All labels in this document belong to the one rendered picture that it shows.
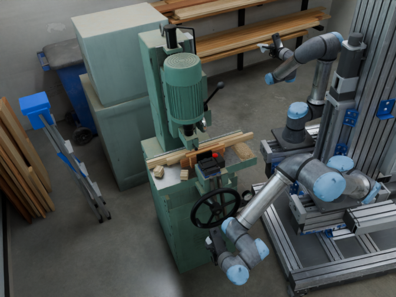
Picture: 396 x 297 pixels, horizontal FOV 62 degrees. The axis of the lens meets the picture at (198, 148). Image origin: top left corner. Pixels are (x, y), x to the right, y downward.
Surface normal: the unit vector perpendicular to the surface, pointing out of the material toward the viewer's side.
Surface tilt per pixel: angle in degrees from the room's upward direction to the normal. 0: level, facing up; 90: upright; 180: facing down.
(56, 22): 90
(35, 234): 0
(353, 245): 0
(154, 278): 0
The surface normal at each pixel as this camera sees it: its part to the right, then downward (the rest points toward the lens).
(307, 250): -0.06, -0.76
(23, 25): 0.43, 0.57
